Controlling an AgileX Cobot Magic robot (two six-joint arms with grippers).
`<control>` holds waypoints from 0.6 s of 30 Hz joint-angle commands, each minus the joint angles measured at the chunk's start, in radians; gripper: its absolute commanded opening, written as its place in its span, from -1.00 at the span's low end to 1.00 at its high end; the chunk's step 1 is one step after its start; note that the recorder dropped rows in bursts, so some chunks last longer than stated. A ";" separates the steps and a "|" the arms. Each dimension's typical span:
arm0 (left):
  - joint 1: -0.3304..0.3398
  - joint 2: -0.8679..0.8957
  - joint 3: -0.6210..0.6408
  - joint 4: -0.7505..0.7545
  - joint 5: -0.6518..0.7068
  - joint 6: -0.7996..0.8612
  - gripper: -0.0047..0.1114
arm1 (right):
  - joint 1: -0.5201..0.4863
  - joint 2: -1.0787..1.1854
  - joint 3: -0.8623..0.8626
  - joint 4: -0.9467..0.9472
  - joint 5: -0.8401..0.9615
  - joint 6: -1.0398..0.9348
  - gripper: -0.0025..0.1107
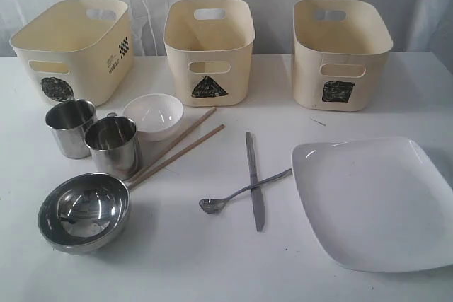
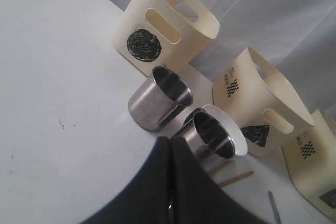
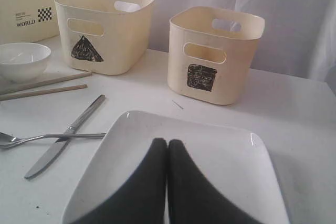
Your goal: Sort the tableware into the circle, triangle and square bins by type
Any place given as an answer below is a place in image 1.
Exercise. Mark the wooden chopstick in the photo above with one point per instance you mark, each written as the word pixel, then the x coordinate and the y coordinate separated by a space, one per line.
pixel 153 151
pixel 181 153

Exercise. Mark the steel spoon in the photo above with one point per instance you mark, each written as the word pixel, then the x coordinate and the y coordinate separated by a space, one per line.
pixel 215 206

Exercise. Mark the steel cup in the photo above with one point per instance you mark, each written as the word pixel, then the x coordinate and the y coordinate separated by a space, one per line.
pixel 69 121
pixel 114 146

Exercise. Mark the steel bowl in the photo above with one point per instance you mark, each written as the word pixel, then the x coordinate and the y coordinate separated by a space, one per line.
pixel 85 213

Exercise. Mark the steel table knife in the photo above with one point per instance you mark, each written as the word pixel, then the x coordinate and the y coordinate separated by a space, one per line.
pixel 256 193

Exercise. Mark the thin needle on table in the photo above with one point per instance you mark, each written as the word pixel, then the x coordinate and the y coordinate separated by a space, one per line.
pixel 321 123

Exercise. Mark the cream bin with triangle mark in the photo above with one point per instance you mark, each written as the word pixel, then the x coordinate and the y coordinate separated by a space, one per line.
pixel 209 46

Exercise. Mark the cream bin with square mark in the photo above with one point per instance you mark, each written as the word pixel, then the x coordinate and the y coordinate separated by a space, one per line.
pixel 340 50

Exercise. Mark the cream bin with circle mark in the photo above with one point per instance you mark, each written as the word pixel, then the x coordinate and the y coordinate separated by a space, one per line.
pixel 77 49

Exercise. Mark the white square plate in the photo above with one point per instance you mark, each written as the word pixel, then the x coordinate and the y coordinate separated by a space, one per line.
pixel 376 205

